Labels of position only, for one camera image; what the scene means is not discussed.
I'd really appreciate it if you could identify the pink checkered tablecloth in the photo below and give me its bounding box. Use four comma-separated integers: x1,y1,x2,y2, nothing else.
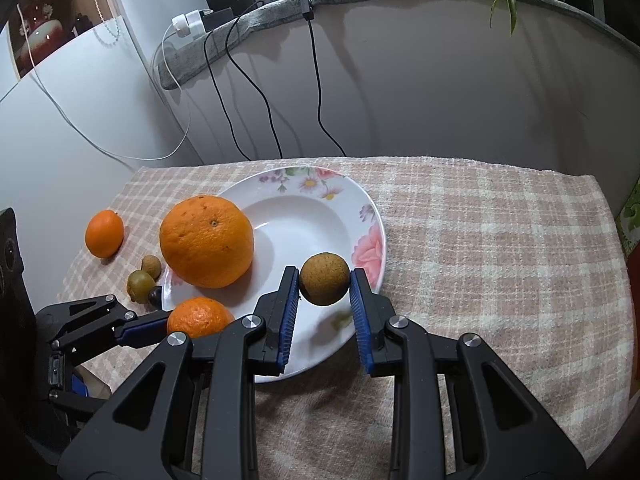
55,155,631,480

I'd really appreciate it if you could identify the white floral plate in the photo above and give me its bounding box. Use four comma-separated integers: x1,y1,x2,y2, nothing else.
160,165,390,385

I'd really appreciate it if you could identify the round brown fruit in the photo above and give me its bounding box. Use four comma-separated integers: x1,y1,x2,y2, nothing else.
299,252,350,307

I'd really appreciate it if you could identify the medium bumpy orange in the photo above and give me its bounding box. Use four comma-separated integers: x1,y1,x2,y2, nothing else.
166,296,236,339

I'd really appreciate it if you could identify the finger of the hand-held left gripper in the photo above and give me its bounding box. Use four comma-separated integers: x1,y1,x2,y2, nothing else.
36,295,171,361
49,390,108,421

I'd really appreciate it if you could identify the large orange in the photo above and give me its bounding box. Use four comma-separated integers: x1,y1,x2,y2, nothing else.
159,194,255,289

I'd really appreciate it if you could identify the small orange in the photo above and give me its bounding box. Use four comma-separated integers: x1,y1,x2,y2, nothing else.
84,209,125,259

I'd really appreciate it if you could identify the black cable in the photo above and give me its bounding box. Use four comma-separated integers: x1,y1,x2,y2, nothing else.
203,25,253,161
226,0,284,159
307,17,347,157

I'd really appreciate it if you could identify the white cabinet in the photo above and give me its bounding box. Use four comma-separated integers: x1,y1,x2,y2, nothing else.
0,15,206,321

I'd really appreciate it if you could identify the white cable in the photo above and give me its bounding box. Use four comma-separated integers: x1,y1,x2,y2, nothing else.
15,4,193,161

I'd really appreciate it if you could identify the white charger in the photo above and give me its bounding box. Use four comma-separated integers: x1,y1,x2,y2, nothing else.
172,10,211,38

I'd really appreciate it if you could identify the black power adapter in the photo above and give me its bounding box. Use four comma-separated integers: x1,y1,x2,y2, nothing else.
202,7,234,29

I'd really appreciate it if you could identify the red and white pot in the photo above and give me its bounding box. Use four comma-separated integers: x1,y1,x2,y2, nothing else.
17,0,66,68

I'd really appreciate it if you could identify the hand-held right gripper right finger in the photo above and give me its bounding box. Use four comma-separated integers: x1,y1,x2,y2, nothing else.
349,269,588,480

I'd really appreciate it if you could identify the green patterned cloth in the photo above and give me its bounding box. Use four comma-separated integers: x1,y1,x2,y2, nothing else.
616,195,640,266

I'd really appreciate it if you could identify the white bead cord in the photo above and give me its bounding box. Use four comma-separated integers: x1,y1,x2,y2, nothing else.
82,0,121,48

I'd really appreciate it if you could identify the small greenish brown fruit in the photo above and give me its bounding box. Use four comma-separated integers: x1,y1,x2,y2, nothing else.
126,270,156,305

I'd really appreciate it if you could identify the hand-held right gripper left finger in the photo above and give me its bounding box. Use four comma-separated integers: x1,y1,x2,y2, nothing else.
57,266,301,480

